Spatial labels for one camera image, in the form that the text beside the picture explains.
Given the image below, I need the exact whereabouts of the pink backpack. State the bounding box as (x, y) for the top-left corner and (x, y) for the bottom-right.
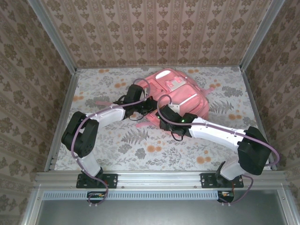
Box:
(95, 68), (216, 128)

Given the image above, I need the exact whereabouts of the floral tablecloth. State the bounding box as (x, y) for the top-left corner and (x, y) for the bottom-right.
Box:
(54, 66), (274, 172)

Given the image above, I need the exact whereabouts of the grey metal panel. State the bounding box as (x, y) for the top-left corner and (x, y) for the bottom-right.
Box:
(22, 187), (300, 225)

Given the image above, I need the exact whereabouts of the black wiring port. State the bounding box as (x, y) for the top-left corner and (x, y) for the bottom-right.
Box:
(217, 191), (235, 203)
(86, 191), (107, 204)

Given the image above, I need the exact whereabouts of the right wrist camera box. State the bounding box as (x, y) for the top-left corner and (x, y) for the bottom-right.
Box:
(167, 102), (181, 113)

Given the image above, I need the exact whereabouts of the aluminium front frame rail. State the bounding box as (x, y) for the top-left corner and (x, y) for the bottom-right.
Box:
(35, 170), (289, 188)

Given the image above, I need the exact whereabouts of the aluminium side frame rail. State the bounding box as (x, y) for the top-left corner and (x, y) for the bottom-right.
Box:
(44, 69), (80, 172)
(240, 69), (278, 171)

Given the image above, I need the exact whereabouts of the aluminium back frame rail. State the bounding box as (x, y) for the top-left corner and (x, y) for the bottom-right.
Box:
(76, 64), (242, 69)

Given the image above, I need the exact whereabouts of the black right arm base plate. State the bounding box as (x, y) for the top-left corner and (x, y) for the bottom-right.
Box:
(200, 172), (244, 188)

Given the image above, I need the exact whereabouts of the slotted cable duct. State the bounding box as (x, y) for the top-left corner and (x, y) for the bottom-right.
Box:
(43, 190), (235, 200)

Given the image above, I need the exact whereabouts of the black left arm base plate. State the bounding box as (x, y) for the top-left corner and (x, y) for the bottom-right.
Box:
(76, 173), (118, 189)

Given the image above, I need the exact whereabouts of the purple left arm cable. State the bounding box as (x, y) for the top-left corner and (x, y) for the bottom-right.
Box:
(71, 78), (152, 208)

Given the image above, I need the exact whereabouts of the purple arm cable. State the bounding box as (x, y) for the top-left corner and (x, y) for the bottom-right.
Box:
(71, 78), (152, 208)
(156, 94), (281, 207)

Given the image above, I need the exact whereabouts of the aluminium frame post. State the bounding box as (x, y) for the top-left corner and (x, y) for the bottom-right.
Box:
(240, 0), (285, 71)
(27, 0), (78, 72)

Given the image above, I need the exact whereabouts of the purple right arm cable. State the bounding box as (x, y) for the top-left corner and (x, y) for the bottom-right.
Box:
(156, 94), (281, 207)

